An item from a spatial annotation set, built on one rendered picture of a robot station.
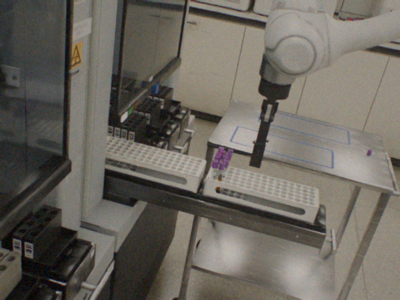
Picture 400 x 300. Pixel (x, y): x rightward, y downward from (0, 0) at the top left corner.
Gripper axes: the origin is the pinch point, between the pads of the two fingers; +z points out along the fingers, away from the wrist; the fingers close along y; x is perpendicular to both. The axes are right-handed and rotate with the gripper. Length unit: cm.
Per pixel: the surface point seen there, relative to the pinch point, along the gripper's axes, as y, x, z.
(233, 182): -2.8, 4.3, 8.2
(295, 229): -6.6, -14.0, 14.9
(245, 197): -2.7, 0.3, 12.0
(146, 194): -6.7, 26.1, 16.6
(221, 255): 39, 4, 67
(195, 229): 27, 15, 48
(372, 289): 80, -70, 94
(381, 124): 229, -82, 62
